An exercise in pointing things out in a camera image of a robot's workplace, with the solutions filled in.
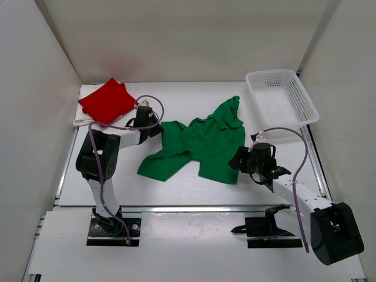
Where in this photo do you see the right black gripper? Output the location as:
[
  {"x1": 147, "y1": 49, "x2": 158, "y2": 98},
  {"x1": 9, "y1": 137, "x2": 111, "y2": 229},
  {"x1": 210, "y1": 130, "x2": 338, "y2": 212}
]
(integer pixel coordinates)
[{"x1": 229, "y1": 146, "x2": 263, "y2": 175}]

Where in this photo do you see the green t shirt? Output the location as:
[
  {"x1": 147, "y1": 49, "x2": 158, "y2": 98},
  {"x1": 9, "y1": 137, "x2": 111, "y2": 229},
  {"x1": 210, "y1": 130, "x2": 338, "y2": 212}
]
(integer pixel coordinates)
[{"x1": 137, "y1": 96, "x2": 246, "y2": 184}]

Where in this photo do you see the red t shirt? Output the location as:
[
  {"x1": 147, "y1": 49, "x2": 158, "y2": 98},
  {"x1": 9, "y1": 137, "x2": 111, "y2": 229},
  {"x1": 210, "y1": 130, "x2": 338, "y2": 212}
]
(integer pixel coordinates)
[{"x1": 78, "y1": 78, "x2": 137, "y2": 125}]

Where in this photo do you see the white t shirt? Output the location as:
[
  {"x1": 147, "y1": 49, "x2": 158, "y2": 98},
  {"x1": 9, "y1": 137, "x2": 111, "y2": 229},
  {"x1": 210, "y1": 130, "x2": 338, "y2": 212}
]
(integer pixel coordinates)
[{"x1": 73, "y1": 84, "x2": 104, "y2": 127}]

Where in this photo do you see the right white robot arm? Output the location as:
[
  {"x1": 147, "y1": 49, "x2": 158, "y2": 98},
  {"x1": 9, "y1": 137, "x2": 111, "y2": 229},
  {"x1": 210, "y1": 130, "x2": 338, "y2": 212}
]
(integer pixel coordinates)
[{"x1": 229, "y1": 142, "x2": 364, "y2": 265}]

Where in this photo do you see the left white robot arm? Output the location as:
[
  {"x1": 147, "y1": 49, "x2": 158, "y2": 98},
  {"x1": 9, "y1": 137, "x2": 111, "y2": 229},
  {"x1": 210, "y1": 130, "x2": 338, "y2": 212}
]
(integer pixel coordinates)
[{"x1": 76, "y1": 106, "x2": 164, "y2": 236}]

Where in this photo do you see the white plastic basket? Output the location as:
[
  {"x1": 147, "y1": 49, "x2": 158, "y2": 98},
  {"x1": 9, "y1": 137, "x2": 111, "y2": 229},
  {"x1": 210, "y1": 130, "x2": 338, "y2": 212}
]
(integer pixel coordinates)
[{"x1": 245, "y1": 69, "x2": 320, "y2": 130}]

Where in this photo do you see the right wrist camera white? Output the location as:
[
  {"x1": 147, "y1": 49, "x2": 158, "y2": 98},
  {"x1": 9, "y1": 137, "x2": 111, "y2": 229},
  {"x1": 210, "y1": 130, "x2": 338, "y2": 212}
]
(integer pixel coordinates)
[{"x1": 250, "y1": 133, "x2": 266, "y2": 146}]

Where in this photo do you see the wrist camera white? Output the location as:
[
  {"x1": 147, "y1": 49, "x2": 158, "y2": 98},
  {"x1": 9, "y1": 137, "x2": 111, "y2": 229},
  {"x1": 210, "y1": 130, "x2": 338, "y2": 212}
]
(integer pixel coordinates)
[
  {"x1": 250, "y1": 133, "x2": 266, "y2": 146},
  {"x1": 138, "y1": 99, "x2": 150, "y2": 108}
]

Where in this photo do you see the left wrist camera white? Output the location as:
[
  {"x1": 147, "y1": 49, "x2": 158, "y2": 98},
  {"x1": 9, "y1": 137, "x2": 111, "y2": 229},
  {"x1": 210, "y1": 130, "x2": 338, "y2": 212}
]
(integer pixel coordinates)
[{"x1": 138, "y1": 99, "x2": 150, "y2": 108}]

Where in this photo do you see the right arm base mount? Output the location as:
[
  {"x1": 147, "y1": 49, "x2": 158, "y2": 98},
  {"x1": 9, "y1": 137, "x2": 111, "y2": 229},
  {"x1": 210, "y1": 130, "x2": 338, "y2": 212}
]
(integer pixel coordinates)
[{"x1": 231, "y1": 204, "x2": 303, "y2": 249}]

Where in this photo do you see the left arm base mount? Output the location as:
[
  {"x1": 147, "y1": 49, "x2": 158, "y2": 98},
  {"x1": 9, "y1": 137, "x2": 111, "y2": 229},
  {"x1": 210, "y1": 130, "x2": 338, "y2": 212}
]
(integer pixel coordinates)
[{"x1": 86, "y1": 208, "x2": 142, "y2": 247}]

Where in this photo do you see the aluminium rail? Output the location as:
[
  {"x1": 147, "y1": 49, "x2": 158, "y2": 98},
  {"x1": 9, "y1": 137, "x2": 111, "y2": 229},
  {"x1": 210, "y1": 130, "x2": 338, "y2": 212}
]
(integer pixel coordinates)
[{"x1": 54, "y1": 204, "x2": 294, "y2": 214}]

